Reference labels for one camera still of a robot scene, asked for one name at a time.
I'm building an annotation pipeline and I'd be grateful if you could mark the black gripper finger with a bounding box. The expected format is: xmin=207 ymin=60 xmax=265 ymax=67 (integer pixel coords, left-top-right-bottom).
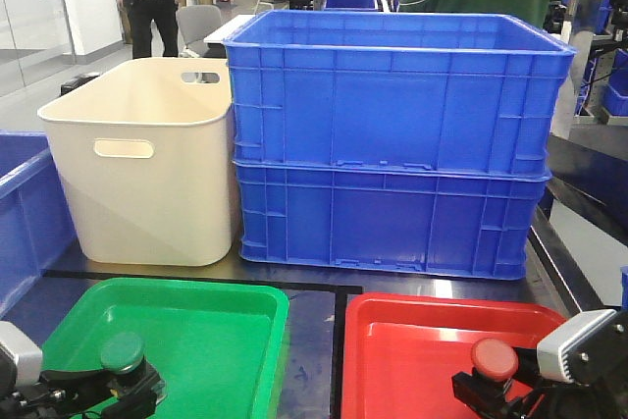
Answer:
xmin=39 ymin=367 xmax=166 ymax=418
xmin=451 ymin=347 xmax=545 ymax=418

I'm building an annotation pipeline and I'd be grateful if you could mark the green push button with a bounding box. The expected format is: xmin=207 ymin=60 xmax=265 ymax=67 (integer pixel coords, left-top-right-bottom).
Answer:
xmin=100 ymin=332 xmax=165 ymax=397

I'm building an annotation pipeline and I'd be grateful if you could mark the red push button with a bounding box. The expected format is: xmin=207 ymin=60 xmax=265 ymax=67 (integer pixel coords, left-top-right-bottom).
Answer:
xmin=451 ymin=338 xmax=519 ymax=418

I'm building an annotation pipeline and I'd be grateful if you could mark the green plastic tray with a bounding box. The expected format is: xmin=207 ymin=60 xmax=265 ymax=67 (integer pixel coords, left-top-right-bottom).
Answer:
xmin=42 ymin=278 xmax=289 ymax=418

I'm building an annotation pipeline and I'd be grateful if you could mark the red plastic tray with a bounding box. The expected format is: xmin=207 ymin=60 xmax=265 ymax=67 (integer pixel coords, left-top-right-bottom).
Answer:
xmin=340 ymin=292 xmax=565 ymax=418

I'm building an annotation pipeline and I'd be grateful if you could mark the lower blue stacked crate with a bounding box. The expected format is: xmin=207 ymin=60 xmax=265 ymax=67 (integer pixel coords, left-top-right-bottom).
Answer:
xmin=235 ymin=161 xmax=550 ymax=280

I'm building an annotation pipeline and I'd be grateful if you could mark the blue stacked crate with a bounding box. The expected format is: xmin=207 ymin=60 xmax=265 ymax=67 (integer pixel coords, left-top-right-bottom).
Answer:
xmin=225 ymin=10 xmax=575 ymax=176
xmin=235 ymin=161 xmax=550 ymax=280

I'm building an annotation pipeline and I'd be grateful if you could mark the blue bin far left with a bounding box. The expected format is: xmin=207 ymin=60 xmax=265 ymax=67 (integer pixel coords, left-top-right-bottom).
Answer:
xmin=1 ymin=131 xmax=76 ymax=313

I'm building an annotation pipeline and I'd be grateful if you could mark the cream plastic basket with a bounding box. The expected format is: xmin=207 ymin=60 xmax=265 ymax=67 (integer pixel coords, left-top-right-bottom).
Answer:
xmin=37 ymin=57 xmax=239 ymax=267

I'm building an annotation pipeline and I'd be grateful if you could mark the upper blue stacked crate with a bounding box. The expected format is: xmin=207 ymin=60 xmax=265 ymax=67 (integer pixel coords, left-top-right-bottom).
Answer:
xmin=225 ymin=10 xmax=575 ymax=176

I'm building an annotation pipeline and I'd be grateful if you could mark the grey office chair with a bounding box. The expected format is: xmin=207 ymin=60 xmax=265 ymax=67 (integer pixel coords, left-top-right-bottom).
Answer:
xmin=176 ymin=5 xmax=223 ymax=58

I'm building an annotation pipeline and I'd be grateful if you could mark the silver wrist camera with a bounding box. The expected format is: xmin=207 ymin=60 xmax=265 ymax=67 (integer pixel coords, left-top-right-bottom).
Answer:
xmin=1 ymin=321 xmax=43 ymax=387
xmin=536 ymin=309 xmax=616 ymax=384

